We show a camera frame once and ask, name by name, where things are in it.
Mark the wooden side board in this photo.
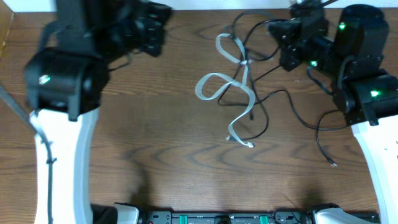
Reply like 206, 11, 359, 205
0, 0, 15, 57

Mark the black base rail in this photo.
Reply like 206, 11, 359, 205
90, 202, 381, 224

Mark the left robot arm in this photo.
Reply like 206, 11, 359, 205
24, 0, 172, 223

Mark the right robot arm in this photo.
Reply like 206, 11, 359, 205
268, 1, 397, 223

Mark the black USB cable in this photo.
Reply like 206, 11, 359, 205
242, 18, 351, 167
216, 9, 282, 142

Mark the white USB cable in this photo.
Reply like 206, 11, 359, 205
194, 32, 257, 149

